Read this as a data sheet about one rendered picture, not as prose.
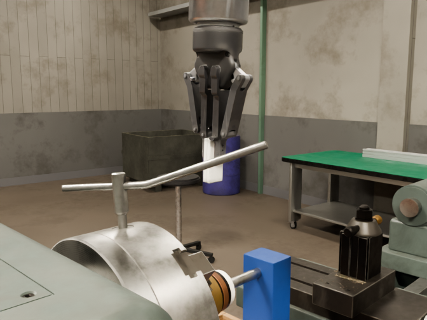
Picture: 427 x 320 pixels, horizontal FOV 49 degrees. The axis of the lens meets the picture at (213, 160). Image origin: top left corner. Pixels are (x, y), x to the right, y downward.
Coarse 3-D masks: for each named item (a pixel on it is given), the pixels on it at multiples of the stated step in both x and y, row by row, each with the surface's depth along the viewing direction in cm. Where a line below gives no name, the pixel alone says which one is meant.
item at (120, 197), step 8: (112, 176) 71; (120, 176) 71; (112, 184) 71; (120, 184) 71; (112, 192) 72; (120, 192) 71; (120, 200) 71; (120, 208) 71; (120, 216) 71; (120, 224) 72
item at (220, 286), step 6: (216, 276) 84; (222, 276) 84; (216, 282) 82; (222, 282) 83; (216, 288) 81; (222, 288) 83; (228, 288) 83; (216, 294) 81; (222, 294) 83; (228, 294) 83; (216, 300) 80; (222, 300) 83; (228, 300) 83; (216, 306) 80; (222, 306) 83; (228, 306) 85
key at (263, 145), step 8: (256, 144) 65; (264, 144) 64; (232, 152) 66; (240, 152) 65; (248, 152) 65; (208, 160) 67; (216, 160) 67; (224, 160) 66; (232, 160) 66; (184, 168) 68; (192, 168) 68; (200, 168) 67; (160, 176) 70; (168, 176) 69; (176, 176) 68; (184, 176) 68; (72, 184) 74; (80, 184) 74; (88, 184) 73; (96, 184) 73; (104, 184) 72; (128, 184) 71; (136, 184) 70; (144, 184) 70; (152, 184) 70; (160, 184) 70
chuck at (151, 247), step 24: (120, 240) 66; (144, 240) 68; (168, 240) 69; (144, 264) 63; (168, 264) 65; (168, 288) 62; (192, 288) 64; (168, 312) 60; (192, 312) 62; (216, 312) 65
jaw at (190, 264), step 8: (176, 256) 67; (184, 256) 68; (192, 256) 71; (200, 256) 72; (184, 264) 67; (192, 264) 68; (200, 264) 70; (208, 264) 71; (184, 272) 66; (192, 272) 66; (208, 272) 70; (208, 280) 75
